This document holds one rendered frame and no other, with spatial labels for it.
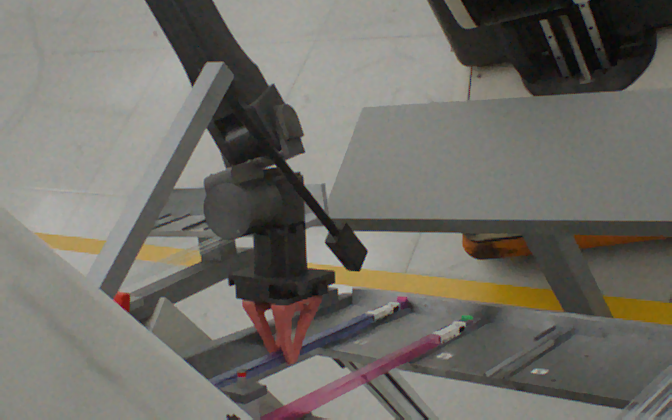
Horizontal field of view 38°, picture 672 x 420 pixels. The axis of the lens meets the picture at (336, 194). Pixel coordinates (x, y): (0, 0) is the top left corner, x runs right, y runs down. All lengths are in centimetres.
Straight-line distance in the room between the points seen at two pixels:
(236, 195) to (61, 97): 261
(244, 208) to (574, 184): 64
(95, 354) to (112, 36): 343
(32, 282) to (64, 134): 319
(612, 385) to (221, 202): 42
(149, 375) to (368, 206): 138
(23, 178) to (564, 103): 217
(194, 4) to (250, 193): 20
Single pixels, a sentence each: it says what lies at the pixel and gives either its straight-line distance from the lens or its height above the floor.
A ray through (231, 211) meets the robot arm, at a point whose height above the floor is 110.
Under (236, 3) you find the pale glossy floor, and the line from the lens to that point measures 332.
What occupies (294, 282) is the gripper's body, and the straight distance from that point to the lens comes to 100.
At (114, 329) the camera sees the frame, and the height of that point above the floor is 159.
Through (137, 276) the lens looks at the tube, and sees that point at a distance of 120.
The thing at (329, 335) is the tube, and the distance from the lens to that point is 113.
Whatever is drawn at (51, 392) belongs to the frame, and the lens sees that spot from 19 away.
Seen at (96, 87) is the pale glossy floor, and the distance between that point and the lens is 344.
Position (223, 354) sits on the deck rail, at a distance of 112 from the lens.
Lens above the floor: 172
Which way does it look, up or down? 44 degrees down
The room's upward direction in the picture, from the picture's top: 37 degrees counter-clockwise
